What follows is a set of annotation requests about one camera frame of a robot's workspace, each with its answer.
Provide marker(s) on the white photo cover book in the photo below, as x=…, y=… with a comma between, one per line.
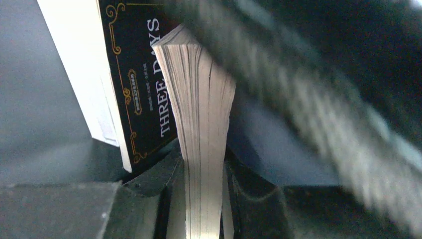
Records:
x=76, y=29

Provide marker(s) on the blue backpack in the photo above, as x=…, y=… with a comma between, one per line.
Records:
x=335, y=71

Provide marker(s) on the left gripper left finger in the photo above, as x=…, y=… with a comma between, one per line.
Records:
x=151, y=206

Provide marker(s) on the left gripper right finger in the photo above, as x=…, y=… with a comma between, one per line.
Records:
x=256, y=208

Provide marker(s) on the orange treehouse book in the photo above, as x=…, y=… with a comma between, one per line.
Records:
x=201, y=93

